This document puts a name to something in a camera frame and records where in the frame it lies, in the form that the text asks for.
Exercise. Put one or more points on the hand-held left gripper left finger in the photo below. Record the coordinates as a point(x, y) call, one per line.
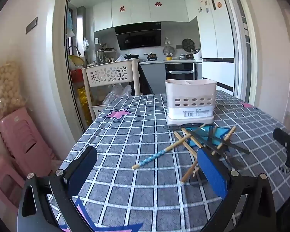
point(80, 172)

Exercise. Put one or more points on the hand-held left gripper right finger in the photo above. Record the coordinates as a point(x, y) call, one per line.
point(212, 174)

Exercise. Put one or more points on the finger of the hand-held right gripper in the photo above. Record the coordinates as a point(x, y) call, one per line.
point(284, 136)

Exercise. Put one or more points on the blue patterned chopstick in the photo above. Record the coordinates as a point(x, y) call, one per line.
point(149, 158)

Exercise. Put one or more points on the white plastic utensil holder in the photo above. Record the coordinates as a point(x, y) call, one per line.
point(191, 101)

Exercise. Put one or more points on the grey checked star tablecloth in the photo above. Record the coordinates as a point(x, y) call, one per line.
point(125, 198)

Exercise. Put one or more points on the pink plastic stool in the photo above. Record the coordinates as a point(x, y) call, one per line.
point(21, 135)

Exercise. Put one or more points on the golden yellow packaging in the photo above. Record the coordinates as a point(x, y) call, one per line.
point(83, 101)

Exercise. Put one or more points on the clear crumpled plastic bag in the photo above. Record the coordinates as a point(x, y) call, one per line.
point(117, 95)

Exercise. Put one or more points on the red basket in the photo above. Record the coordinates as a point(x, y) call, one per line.
point(76, 76)

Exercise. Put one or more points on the black built-in oven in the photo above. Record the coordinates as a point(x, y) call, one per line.
point(180, 77)

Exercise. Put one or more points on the white flower cutout storage cart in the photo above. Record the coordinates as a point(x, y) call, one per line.
point(106, 73)

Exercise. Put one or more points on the bag of puffed snacks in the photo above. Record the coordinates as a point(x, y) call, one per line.
point(8, 87)

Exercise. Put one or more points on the green and yellow bowls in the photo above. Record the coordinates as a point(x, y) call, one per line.
point(75, 60)

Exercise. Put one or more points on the white refrigerator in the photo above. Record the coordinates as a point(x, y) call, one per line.
point(215, 41)

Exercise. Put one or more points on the white plastic bag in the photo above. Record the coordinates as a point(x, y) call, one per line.
point(120, 58)

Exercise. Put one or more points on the yellow bowl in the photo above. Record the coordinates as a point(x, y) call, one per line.
point(168, 58)

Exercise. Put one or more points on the curved kitchen faucet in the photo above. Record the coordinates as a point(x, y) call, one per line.
point(73, 48)

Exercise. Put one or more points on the black wok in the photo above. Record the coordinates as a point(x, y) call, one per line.
point(131, 56)

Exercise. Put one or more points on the round black hanging pan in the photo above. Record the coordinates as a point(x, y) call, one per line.
point(188, 44)

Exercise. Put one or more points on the small copper cooking pot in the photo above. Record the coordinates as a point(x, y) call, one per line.
point(151, 56)

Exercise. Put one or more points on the black range hood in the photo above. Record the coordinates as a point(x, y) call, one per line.
point(137, 36)

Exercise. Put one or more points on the red paper cut decoration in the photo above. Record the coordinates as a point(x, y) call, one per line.
point(122, 9)
point(158, 4)

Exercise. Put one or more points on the white upper kitchen cabinets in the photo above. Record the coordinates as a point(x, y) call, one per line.
point(140, 9)

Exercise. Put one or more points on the grey wall switch panel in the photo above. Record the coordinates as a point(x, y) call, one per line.
point(32, 25)

